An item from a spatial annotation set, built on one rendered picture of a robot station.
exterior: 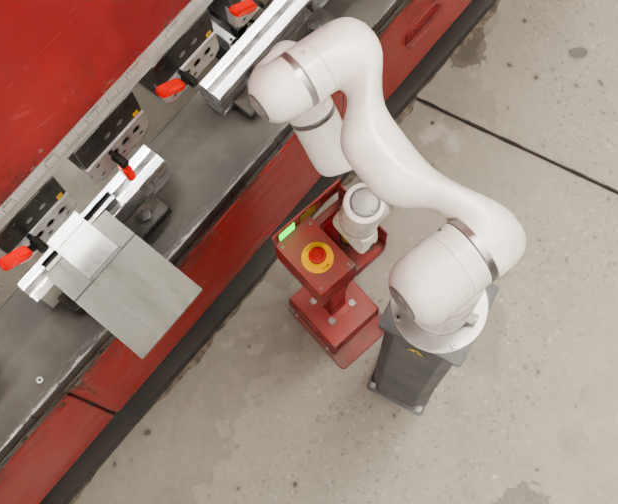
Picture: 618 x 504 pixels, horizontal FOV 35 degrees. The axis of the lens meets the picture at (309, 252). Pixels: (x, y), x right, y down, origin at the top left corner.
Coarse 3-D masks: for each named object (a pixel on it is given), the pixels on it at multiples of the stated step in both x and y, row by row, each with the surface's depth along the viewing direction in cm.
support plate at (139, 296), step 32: (96, 224) 199; (128, 256) 197; (160, 256) 197; (64, 288) 196; (96, 288) 196; (128, 288) 196; (160, 288) 195; (192, 288) 195; (128, 320) 194; (160, 320) 194
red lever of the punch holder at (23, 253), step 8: (32, 240) 171; (40, 240) 171; (24, 248) 169; (32, 248) 170; (40, 248) 171; (8, 256) 166; (16, 256) 167; (24, 256) 168; (0, 264) 165; (8, 264) 165; (16, 264) 167
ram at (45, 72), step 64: (0, 0) 124; (64, 0) 135; (128, 0) 149; (192, 0) 167; (0, 64) 133; (64, 64) 146; (128, 64) 163; (0, 128) 143; (64, 128) 159; (0, 192) 155
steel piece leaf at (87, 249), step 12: (84, 228) 199; (72, 240) 198; (84, 240) 198; (96, 240) 198; (108, 240) 198; (60, 252) 198; (72, 252) 198; (84, 252) 198; (96, 252) 197; (108, 252) 197; (72, 264) 197; (84, 264) 197; (96, 264) 197; (96, 276) 196
